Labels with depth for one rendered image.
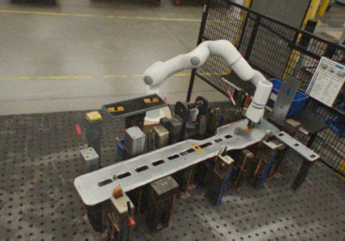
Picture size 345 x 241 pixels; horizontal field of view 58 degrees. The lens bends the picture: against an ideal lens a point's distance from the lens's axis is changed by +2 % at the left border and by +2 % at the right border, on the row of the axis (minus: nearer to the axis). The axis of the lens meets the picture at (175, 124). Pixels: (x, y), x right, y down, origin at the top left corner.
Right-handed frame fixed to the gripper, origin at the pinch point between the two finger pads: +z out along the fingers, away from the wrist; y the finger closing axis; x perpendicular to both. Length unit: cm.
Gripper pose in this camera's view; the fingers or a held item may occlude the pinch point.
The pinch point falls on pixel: (250, 124)
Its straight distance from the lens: 209.0
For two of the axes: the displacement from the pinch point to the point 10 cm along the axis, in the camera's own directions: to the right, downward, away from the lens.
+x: 8.0, -2.4, 5.5
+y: 5.8, 5.3, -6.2
